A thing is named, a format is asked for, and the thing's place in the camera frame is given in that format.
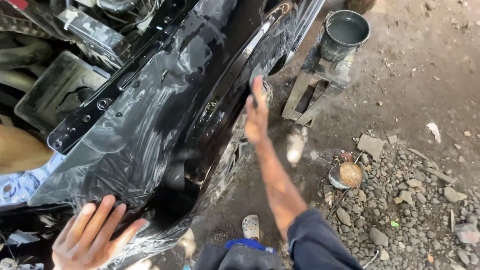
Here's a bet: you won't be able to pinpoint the person's right hand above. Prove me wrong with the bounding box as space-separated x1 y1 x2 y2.
244 75 271 145

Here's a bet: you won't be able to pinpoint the person's left hand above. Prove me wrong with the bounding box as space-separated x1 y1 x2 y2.
52 194 148 270

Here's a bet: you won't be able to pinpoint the dark sandpaper piece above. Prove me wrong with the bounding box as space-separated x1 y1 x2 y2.
249 73 264 110

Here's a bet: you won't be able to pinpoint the grey wooden stand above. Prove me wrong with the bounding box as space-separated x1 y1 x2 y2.
281 45 355 127

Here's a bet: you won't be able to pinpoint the car wheel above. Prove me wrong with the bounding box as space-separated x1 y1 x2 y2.
204 79 274 212

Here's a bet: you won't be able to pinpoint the grey bucket of water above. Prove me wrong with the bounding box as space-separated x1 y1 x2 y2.
319 10 371 63

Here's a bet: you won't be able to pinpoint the black car fender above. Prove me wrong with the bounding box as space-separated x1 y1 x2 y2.
28 0 326 270

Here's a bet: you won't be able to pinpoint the round rusty tin can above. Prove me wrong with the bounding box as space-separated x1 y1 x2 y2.
328 161 364 190

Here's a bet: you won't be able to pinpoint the flat grey stone slab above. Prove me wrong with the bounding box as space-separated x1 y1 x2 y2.
356 134 385 162

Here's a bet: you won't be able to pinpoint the person's beige clog shoe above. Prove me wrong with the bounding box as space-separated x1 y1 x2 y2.
241 214 260 242

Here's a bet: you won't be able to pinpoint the person's dark blue sleeve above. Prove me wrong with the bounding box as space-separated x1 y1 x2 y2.
287 208 365 270

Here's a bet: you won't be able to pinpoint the person's dark grey shorts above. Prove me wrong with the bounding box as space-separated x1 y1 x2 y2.
192 238 286 270

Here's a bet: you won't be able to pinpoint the grey engine fuse box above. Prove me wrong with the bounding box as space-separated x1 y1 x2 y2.
57 5 131 65

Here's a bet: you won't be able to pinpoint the white paper scrap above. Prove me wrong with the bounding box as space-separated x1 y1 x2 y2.
426 122 442 144

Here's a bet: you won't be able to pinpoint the heap of grey gravel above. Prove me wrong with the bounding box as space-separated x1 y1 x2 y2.
324 148 480 270

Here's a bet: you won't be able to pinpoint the black plastic engine tray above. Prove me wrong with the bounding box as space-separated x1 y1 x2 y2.
14 50 110 133

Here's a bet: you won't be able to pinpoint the tan cardboard piece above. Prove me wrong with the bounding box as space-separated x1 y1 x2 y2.
0 124 55 175

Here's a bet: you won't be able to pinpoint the pinkish stone chunk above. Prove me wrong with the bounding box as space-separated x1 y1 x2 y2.
454 223 480 245

